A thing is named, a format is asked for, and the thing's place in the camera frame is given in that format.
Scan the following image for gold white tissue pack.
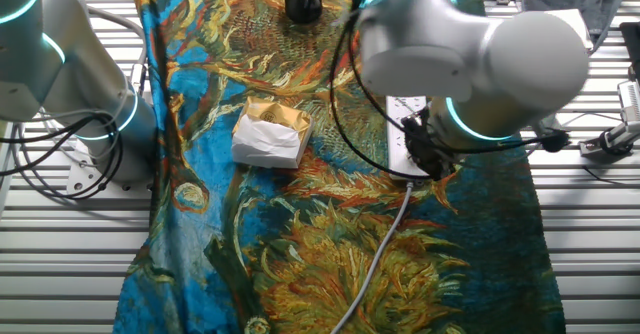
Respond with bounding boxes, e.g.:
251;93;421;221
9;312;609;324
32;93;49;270
230;96;315;170

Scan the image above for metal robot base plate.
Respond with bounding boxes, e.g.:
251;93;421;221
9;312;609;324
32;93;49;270
64;138;154;200

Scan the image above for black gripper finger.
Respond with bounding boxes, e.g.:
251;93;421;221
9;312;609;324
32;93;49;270
417;156;441;181
434;156;457;179

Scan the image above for sunflower painting cloth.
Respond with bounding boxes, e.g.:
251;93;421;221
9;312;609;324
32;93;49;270
112;0;569;334

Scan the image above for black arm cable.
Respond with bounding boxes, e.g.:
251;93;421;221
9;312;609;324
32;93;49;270
328;0;566;181

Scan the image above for grey hose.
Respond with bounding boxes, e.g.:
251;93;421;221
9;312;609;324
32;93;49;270
87;6;149;75

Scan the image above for white box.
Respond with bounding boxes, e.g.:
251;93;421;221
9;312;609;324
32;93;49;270
544;7;595;53

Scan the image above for black flat object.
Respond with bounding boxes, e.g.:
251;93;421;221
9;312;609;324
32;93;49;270
618;21;640;83

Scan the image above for small silver camera on stand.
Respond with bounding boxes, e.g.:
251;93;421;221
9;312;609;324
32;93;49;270
579;79;640;158

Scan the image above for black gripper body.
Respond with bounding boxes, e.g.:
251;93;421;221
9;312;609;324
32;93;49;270
402;108;441;165

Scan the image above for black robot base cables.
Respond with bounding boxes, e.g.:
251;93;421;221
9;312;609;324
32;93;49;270
0;113;124;200

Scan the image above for white power strip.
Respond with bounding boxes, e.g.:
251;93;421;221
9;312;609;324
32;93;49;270
385;96;431;181

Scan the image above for grey power strip cable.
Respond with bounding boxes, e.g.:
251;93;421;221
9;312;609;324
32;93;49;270
329;181;416;334

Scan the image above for black pen holder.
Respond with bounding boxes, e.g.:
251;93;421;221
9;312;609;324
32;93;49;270
282;0;325;24

